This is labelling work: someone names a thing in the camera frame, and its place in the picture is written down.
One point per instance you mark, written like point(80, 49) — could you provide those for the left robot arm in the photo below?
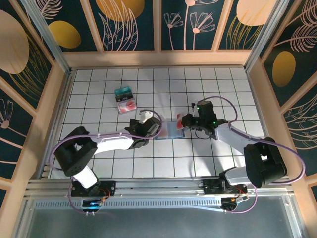
point(114, 143)

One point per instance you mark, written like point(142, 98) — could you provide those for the aluminium corner post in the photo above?
point(265, 32)
point(45, 32)

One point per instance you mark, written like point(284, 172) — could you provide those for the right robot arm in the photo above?
point(232, 135)

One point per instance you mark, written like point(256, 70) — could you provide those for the aluminium mounting rail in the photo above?
point(158, 184)

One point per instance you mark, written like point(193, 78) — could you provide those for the grey frosted panel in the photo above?
point(158, 223)

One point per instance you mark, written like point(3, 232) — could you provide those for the red and white card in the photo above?
point(127, 106)
point(179, 124)

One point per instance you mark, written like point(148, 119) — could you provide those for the aluminium side rail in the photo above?
point(259, 111)
point(57, 129)

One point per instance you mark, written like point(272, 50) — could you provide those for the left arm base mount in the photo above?
point(109, 186)

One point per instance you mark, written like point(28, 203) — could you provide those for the clear plastic card box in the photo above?
point(135, 111)

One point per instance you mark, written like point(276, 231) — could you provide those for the black card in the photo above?
point(124, 97)

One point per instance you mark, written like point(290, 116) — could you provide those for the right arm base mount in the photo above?
point(210, 187)

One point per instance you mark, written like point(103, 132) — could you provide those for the teal card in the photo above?
point(122, 90)

